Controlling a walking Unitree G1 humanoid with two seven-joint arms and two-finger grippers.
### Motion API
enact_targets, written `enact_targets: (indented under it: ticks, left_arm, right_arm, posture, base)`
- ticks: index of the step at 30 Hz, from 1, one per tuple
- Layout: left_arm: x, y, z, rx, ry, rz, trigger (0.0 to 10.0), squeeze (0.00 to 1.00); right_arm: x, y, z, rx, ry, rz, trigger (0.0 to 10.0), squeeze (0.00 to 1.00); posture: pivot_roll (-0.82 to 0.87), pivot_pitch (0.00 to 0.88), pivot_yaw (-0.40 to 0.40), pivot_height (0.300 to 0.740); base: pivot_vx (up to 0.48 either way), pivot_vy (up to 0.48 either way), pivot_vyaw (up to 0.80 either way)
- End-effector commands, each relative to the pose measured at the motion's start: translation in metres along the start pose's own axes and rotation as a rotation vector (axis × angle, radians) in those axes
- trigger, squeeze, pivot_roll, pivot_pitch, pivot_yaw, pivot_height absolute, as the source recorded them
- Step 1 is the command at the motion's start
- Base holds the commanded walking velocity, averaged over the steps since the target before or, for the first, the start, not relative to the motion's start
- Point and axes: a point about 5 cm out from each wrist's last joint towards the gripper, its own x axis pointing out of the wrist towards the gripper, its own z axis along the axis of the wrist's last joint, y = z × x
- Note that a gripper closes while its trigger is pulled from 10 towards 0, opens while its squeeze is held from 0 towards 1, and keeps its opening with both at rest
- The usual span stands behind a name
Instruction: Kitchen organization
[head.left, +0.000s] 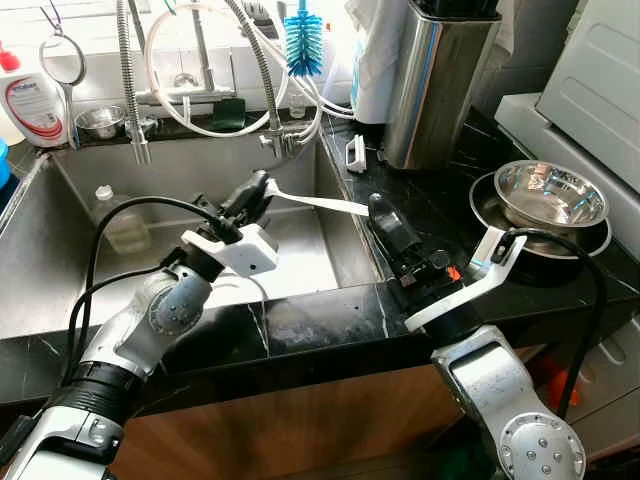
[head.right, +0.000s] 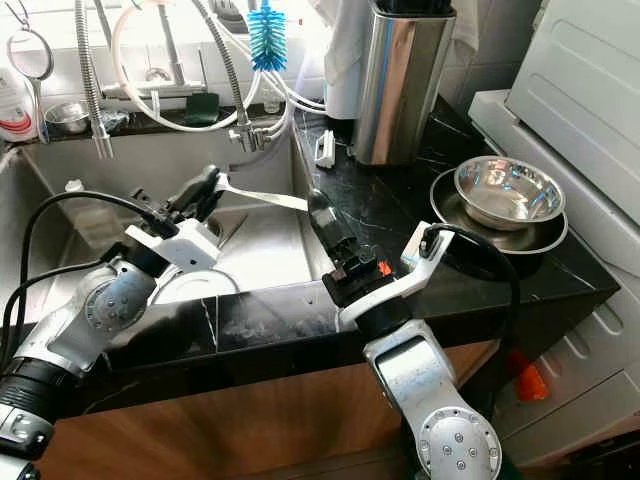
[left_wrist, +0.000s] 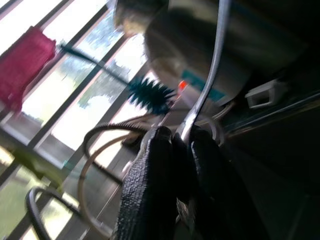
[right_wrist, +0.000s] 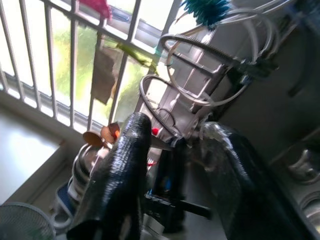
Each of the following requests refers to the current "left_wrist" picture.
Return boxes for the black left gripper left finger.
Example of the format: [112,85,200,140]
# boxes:
[112,126,176,240]

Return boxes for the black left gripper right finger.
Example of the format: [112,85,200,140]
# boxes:
[187,124,272,240]

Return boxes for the stainless steel spoon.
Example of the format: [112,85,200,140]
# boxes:
[174,0,232,143]

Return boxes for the blue bottle brush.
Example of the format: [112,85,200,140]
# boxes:
[59,39,177,115]

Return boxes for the white plastic clip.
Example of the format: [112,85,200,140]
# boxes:
[244,79,278,110]

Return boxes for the metal window bars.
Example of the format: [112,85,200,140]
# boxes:
[0,0,156,240]

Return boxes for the white cylindrical appliance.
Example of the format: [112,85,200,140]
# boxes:
[143,7,253,107]

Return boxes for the beige cloth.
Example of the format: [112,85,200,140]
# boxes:
[113,0,173,36]

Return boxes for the pink hanging cloth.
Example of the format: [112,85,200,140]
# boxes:
[0,26,57,111]

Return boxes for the arched spring hose faucet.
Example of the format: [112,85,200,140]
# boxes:
[82,122,151,186]

